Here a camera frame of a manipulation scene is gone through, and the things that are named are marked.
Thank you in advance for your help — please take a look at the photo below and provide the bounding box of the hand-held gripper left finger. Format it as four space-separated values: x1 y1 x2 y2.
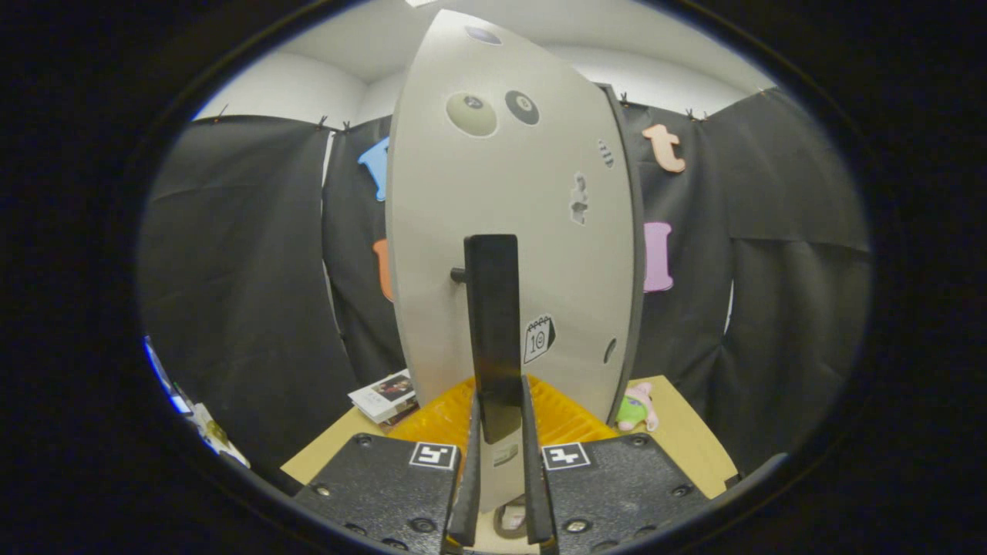
293 375 483 554

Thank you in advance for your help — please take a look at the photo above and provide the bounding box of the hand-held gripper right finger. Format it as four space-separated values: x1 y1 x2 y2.
521 375 710 554

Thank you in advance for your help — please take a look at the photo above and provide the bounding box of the brown fluffy shoe with bow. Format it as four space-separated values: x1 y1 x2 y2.
493 499 530 540

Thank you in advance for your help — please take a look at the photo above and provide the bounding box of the black door handle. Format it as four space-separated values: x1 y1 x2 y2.
451 234 524 445

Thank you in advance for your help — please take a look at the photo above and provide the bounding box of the dark grey shoe cabinet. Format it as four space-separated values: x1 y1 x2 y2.
598 83 647 421

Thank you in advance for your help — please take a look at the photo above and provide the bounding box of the light grey shoe cabinet door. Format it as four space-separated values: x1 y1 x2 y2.
386 9 645 513

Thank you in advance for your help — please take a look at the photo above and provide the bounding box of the green and pink plush toy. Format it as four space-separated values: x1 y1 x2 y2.
615 382 660 432

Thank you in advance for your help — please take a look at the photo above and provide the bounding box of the white book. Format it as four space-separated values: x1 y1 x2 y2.
349 368 417 423

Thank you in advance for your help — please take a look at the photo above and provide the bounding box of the white and blue clutter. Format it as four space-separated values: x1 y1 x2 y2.
143 337 251 469

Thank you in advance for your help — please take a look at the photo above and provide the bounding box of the black backdrop cloth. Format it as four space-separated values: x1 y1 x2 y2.
137 86 872 479

